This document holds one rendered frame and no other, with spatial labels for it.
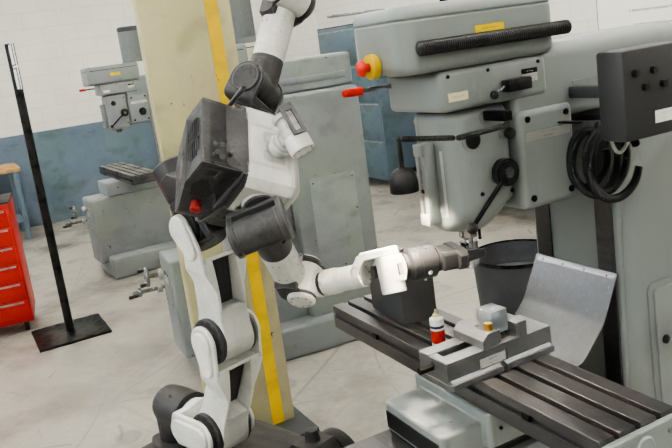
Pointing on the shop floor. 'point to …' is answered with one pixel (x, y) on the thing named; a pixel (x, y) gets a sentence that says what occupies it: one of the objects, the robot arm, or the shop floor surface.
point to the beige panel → (209, 87)
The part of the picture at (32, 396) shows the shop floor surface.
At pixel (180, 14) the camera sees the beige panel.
